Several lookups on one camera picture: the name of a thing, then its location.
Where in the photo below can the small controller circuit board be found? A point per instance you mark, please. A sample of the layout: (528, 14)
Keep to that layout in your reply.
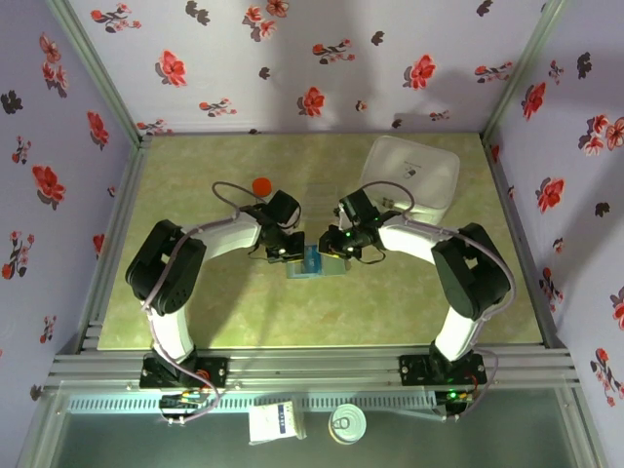
(456, 399)
(183, 403)

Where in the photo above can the red-capped bottle with orange label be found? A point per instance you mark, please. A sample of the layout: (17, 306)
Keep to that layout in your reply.
(262, 185)

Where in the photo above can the aluminium corner post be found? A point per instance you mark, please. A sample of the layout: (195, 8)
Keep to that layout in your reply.
(97, 73)
(517, 73)

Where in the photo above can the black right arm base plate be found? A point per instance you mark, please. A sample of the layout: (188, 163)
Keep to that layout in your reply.
(414, 370)

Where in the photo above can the silver tin can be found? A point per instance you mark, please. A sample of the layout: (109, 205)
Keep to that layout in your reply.
(347, 424)

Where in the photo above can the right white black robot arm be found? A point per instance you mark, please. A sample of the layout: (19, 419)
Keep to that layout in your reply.
(468, 273)

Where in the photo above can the long aluminium frame rail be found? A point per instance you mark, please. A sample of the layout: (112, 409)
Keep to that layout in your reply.
(518, 234)
(118, 229)

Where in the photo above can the white carton with blue print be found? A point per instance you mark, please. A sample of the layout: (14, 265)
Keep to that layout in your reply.
(270, 423)

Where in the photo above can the wide aluminium frame rail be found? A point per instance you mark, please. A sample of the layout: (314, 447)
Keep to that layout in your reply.
(312, 365)

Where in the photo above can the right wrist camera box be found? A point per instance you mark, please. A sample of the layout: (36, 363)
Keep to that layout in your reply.
(358, 205)

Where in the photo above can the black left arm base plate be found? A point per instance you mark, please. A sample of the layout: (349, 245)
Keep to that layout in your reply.
(214, 373)

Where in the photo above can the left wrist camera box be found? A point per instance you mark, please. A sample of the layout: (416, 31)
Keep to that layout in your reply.
(283, 207)

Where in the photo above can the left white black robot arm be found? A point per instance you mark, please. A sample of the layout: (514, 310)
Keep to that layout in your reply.
(166, 263)

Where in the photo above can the white plastic lidded container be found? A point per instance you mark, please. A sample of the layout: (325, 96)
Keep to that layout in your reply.
(414, 166)

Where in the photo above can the pale blue clear card holder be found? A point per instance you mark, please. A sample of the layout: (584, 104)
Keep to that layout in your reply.
(334, 268)

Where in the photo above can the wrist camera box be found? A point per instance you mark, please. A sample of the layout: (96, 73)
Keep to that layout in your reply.
(283, 207)
(358, 205)

